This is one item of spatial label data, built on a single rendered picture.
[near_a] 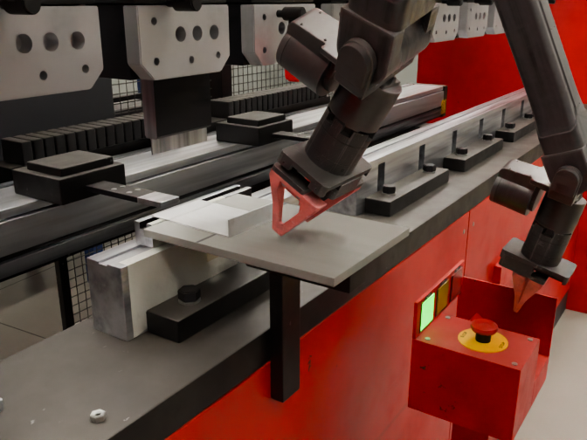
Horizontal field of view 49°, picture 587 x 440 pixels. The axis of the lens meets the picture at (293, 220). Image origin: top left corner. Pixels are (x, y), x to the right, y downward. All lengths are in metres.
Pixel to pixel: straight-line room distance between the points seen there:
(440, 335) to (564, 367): 1.60
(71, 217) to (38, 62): 0.44
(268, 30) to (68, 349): 0.47
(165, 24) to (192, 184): 0.52
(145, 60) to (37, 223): 0.37
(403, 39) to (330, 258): 0.24
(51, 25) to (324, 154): 0.28
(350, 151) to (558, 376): 1.96
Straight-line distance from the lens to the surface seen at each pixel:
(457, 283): 1.12
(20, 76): 0.64
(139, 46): 0.73
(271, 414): 0.88
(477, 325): 1.00
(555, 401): 2.40
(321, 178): 0.66
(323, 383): 0.98
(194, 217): 0.82
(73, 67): 0.67
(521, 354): 1.00
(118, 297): 0.79
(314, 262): 0.68
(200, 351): 0.77
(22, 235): 1.00
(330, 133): 0.66
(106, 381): 0.74
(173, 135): 0.83
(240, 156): 1.32
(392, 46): 0.57
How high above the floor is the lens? 1.26
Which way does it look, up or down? 19 degrees down
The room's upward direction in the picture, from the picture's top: straight up
